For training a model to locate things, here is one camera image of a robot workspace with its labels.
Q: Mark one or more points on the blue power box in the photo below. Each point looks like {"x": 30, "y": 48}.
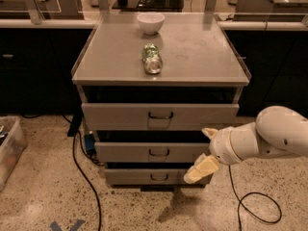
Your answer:
{"x": 89, "y": 141}

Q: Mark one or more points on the grey drawer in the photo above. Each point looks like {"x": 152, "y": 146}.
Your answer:
{"x": 173, "y": 117}
{"x": 132, "y": 176}
{"x": 149, "y": 152}

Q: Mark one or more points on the white bowl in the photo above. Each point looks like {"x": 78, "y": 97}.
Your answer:
{"x": 151, "y": 23}

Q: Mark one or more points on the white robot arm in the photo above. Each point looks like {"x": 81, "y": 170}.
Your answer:
{"x": 276, "y": 132}

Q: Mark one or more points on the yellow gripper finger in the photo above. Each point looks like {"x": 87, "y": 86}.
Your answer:
{"x": 209, "y": 132}
{"x": 202, "y": 167}

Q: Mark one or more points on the grey drawer cabinet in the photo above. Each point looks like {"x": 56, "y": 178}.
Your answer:
{"x": 200, "y": 67}

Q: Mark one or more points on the green soda can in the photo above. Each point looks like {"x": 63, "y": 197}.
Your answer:
{"x": 151, "y": 59}

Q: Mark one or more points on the grey top drawer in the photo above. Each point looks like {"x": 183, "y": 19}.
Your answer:
{"x": 173, "y": 117}

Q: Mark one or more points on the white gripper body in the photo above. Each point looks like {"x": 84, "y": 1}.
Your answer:
{"x": 222, "y": 145}

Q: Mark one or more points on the grey bottom drawer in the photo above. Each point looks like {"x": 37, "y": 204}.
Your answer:
{"x": 132, "y": 176}

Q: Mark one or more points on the clear plastic bin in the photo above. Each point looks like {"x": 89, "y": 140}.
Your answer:
{"x": 12, "y": 144}

